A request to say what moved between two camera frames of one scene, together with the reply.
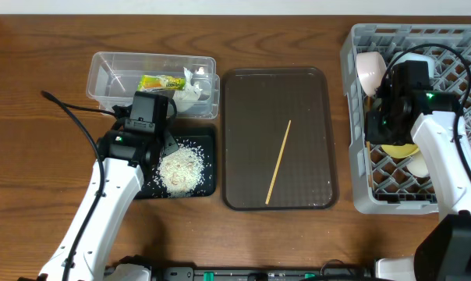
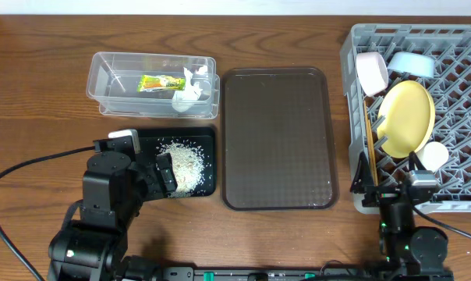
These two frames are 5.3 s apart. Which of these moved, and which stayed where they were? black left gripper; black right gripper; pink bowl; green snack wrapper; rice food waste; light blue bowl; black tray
Moved: black left gripper; black right gripper
Stayed: green snack wrapper; black tray; light blue bowl; pink bowl; rice food waste
